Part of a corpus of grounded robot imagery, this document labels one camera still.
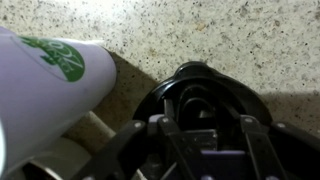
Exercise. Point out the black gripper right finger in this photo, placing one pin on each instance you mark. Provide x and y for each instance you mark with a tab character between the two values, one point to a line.
260	146

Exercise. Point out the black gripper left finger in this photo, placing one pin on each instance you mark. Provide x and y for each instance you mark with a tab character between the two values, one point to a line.
166	146

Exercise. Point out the black blender lid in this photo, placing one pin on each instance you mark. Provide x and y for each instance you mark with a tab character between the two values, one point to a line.
213	93

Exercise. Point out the white ceramic bowl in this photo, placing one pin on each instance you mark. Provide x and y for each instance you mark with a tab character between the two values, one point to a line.
73	153

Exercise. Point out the white mug green logo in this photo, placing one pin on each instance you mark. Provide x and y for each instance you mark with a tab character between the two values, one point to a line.
43	100

